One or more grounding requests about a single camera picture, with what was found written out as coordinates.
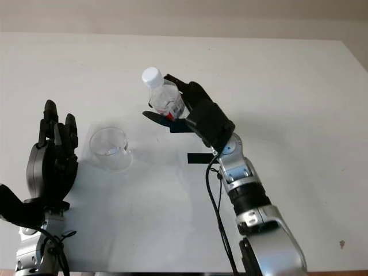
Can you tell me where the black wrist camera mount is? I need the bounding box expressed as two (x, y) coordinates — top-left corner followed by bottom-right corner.
(0, 183), (45, 229)
(200, 135), (220, 158)

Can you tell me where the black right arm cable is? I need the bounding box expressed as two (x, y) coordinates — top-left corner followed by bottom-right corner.
(205, 155), (241, 276)

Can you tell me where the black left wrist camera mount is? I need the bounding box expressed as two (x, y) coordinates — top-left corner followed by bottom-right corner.
(0, 183), (45, 229)

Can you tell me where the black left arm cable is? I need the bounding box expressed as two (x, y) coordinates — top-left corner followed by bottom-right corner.
(36, 225), (78, 274)

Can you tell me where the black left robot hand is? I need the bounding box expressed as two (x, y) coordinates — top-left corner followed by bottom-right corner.
(25, 99), (80, 212)

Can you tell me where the black tape strip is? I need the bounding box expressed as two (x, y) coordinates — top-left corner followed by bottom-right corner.
(187, 152), (214, 166)

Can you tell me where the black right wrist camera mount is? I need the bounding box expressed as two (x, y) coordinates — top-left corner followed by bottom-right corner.
(200, 135), (220, 158)

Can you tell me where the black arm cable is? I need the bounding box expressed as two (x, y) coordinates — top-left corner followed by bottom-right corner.
(205, 155), (241, 276)
(36, 225), (78, 274)

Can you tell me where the clear glass cup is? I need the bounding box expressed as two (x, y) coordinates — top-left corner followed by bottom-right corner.
(89, 127), (133, 173)

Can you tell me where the clear plastic water bottle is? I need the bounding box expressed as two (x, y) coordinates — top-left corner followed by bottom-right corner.
(141, 67), (192, 120)

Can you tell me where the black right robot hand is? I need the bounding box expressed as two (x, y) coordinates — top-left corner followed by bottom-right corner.
(142, 74), (236, 152)

